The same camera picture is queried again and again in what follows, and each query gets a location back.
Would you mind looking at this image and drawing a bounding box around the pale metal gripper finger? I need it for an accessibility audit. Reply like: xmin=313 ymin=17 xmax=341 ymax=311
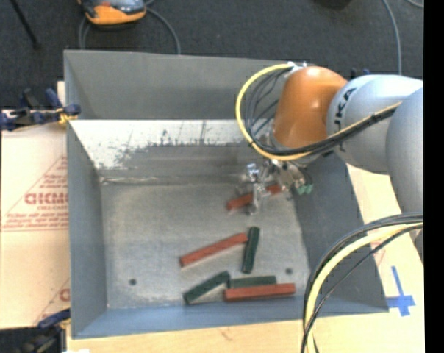
xmin=237 ymin=163 xmax=261 ymax=194
xmin=245 ymin=182 xmax=268 ymax=215

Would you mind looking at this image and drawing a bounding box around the red-brown block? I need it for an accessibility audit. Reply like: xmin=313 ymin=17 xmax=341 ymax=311
xmin=179 ymin=232 xmax=250 ymax=268
xmin=226 ymin=183 xmax=282 ymax=212
xmin=223 ymin=282 xmax=297 ymax=303

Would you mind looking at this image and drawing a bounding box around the dark green flat block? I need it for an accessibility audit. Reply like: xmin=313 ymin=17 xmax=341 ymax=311
xmin=227 ymin=275 xmax=278 ymax=290
xmin=240 ymin=226 xmax=262 ymax=275
xmin=182 ymin=270 xmax=232 ymax=306

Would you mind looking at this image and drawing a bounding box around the grey metal bin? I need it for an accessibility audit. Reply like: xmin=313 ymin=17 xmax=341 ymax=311
xmin=62 ymin=49 xmax=390 ymax=340

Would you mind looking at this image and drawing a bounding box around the brown cardboard board, red print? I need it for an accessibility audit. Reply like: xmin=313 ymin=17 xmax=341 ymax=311
xmin=0 ymin=80 xmax=72 ymax=331

